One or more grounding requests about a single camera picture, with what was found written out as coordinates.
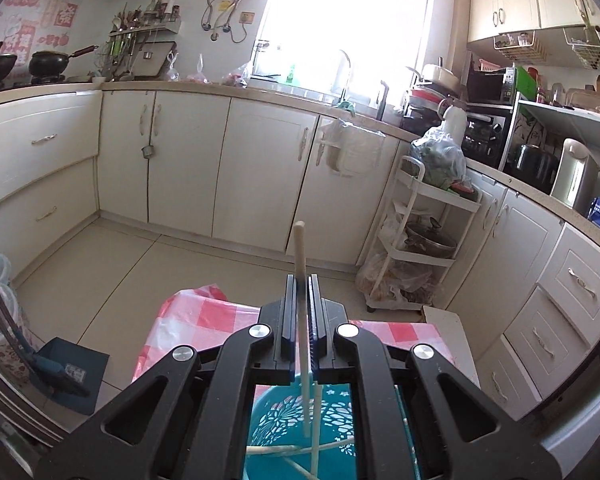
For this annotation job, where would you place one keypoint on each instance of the wall utensil rack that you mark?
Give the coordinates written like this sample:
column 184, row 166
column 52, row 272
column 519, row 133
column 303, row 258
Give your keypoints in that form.
column 140, row 30

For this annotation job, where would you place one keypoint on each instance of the steel pot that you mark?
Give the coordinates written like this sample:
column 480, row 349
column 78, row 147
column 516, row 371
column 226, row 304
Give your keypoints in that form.
column 430, row 242

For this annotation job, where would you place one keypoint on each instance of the black microwave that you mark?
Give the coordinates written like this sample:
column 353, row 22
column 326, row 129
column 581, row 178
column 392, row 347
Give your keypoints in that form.
column 490, row 85

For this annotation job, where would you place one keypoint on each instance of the bundle of wooden chopsticks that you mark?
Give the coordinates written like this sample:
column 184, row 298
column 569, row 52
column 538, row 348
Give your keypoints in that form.
column 275, row 449

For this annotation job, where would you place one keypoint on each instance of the white table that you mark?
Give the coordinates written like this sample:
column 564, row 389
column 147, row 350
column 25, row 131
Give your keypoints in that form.
column 445, row 330

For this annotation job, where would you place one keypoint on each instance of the white counter shelf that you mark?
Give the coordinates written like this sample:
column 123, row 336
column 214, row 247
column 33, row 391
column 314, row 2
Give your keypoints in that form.
column 570, row 112

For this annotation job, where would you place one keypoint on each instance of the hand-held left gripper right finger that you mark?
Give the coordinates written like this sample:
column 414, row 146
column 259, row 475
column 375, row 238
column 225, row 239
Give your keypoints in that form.
column 316, row 330

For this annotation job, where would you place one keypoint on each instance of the red wall stickers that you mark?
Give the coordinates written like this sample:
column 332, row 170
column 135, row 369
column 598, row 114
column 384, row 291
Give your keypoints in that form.
column 30, row 25

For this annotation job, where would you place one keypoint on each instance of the blue plastic basket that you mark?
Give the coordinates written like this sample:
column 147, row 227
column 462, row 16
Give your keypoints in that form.
column 280, row 410

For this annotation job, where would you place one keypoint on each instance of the black rice cooker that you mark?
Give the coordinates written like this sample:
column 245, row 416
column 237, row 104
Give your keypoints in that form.
column 532, row 162

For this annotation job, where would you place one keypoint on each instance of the white storage trolley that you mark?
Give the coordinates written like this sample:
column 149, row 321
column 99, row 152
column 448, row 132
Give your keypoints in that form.
column 405, row 205

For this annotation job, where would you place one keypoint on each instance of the chrome faucet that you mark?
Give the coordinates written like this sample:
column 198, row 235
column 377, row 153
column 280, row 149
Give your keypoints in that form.
column 346, row 75

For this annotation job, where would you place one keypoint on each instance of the beige kitchen countertop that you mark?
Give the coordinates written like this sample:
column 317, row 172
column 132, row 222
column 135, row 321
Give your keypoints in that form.
column 522, row 185

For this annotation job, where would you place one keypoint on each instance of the wooden chopstick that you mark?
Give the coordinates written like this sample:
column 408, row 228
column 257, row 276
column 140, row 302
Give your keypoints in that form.
column 300, row 250

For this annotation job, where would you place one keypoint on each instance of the cream base cabinets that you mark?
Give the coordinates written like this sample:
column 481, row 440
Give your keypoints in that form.
column 180, row 160

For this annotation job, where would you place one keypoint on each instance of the bright window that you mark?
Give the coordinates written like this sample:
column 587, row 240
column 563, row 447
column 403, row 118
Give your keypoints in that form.
column 345, row 15

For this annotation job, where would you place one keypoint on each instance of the grey sliding glass door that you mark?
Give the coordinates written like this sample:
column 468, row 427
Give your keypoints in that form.
column 5, row 400

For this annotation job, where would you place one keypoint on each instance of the white hanging bin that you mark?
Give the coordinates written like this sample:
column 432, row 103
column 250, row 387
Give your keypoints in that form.
column 352, row 152

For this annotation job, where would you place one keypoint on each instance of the small metal strainer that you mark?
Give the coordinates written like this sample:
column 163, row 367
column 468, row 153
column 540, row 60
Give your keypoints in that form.
column 147, row 151

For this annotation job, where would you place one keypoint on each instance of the plastic bag of vegetables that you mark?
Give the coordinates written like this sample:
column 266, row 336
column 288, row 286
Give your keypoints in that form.
column 440, row 157

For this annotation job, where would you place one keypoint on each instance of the beige thermo pot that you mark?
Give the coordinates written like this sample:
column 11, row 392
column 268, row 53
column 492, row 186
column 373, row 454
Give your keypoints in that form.
column 575, row 175

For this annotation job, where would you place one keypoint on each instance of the red checkered plastic tablecloth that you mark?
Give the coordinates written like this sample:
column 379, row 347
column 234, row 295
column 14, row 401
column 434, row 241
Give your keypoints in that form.
column 200, row 310

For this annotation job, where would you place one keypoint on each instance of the black toaster oven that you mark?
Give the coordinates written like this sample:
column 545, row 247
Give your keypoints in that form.
column 485, row 130

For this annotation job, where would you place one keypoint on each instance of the wall socket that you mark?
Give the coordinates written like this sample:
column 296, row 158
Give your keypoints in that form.
column 247, row 16

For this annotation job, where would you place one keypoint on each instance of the green cloth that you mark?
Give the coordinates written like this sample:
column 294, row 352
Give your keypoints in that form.
column 347, row 106

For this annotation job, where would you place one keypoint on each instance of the blue dustpan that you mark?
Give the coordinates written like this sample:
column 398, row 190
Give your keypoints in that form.
column 70, row 365

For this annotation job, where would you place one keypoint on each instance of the crumpled plastic bags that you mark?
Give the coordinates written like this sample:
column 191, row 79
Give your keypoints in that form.
column 395, row 280

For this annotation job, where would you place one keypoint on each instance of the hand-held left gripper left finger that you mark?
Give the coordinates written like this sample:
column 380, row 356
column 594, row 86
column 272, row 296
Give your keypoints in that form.
column 286, row 330

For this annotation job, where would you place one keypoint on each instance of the white thermos jug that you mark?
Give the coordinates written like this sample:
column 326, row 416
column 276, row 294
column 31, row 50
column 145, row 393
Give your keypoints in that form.
column 452, row 122

